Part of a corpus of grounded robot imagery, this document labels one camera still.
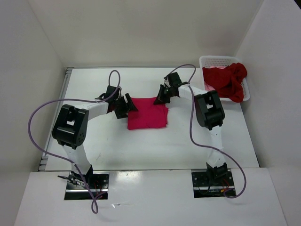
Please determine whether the magenta t shirt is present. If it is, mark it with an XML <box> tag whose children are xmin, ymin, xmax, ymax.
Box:
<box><xmin>127</xmin><ymin>97</ymin><xmax>169</xmax><ymax>130</ymax></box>

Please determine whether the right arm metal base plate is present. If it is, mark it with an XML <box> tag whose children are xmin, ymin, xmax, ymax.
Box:
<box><xmin>191</xmin><ymin>170</ymin><xmax>237</xmax><ymax>198</ymax></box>

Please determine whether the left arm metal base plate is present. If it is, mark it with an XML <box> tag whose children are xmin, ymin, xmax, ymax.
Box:
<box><xmin>59</xmin><ymin>171</ymin><xmax>110</xmax><ymax>201</ymax></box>

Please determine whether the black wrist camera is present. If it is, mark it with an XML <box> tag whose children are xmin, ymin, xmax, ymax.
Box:
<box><xmin>104</xmin><ymin>85</ymin><xmax>121</xmax><ymax>102</ymax></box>
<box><xmin>164</xmin><ymin>73</ymin><xmax>182</xmax><ymax>87</ymax></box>

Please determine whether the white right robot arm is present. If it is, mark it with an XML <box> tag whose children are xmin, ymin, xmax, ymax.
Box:
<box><xmin>154</xmin><ymin>82</ymin><xmax>228</xmax><ymax>185</ymax></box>

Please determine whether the dark red t shirt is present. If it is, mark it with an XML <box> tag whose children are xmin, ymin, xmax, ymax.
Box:
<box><xmin>203</xmin><ymin>63</ymin><xmax>247</xmax><ymax>103</ymax></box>

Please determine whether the white perforated plastic basket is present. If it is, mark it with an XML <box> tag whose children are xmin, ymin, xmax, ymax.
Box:
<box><xmin>199</xmin><ymin>56</ymin><xmax>250</xmax><ymax>101</ymax></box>

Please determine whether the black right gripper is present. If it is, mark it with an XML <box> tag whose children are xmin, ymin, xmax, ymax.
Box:
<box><xmin>153</xmin><ymin>84</ymin><xmax>174</xmax><ymax>105</ymax></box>

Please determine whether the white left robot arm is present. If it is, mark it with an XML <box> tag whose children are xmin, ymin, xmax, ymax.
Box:
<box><xmin>52</xmin><ymin>93</ymin><xmax>138</xmax><ymax>188</ymax></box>

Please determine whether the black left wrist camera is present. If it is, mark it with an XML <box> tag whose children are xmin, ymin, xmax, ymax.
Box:
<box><xmin>104</xmin><ymin>85</ymin><xmax>121</xmax><ymax>102</ymax></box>

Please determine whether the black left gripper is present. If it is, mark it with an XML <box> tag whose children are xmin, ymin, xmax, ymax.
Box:
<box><xmin>113</xmin><ymin>93</ymin><xmax>138</xmax><ymax>119</ymax></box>

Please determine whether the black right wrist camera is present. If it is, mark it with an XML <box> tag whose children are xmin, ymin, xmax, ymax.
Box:
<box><xmin>164</xmin><ymin>73</ymin><xmax>182</xmax><ymax>87</ymax></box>

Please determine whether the light pink t shirt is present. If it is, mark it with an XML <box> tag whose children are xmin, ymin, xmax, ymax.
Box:
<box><xmin>205</xmin><ymin>66</ymin><xmax>226</xmax><ymax>91</ymax></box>

